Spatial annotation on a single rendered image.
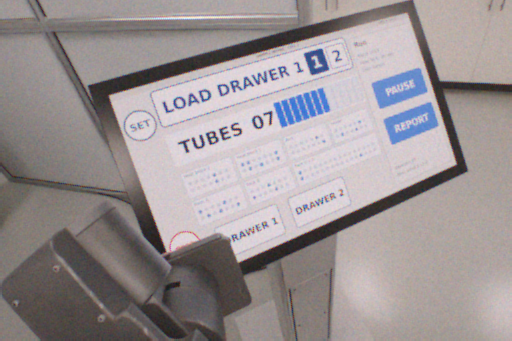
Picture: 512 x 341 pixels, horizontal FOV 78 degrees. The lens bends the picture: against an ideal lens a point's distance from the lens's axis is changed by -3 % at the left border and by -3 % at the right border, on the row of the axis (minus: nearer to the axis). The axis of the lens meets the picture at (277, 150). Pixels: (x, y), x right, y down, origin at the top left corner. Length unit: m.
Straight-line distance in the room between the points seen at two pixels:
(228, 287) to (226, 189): 0.18
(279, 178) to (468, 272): 1.33
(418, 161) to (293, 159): 0.21
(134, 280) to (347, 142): 0.38
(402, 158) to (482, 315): 1.15
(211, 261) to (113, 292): 0.13
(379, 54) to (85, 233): 0.48
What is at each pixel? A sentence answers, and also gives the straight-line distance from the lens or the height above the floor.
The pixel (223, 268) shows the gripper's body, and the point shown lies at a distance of 0.31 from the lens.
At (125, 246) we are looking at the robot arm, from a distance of 0.20.
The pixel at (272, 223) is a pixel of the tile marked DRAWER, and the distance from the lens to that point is 0.48.
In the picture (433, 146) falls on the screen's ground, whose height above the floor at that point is 1.01.
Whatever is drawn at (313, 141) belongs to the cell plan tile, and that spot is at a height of 1.07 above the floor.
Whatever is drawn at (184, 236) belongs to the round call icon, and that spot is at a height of 1.03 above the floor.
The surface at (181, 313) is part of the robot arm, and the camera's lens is 0.21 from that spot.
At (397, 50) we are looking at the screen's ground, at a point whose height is 1.14.
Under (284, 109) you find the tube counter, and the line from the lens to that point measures 0.48.
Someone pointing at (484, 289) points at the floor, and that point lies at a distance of 1.68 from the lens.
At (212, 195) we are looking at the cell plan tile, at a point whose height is 1.05.
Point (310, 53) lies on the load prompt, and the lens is 0.51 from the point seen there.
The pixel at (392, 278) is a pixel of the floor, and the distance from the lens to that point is 1.59.
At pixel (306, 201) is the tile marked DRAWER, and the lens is 0.49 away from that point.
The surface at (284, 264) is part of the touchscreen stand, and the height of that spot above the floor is 0.74.
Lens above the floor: 1.39
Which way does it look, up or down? 41 degrees down
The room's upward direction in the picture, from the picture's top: 7 degrees counter-clockwise
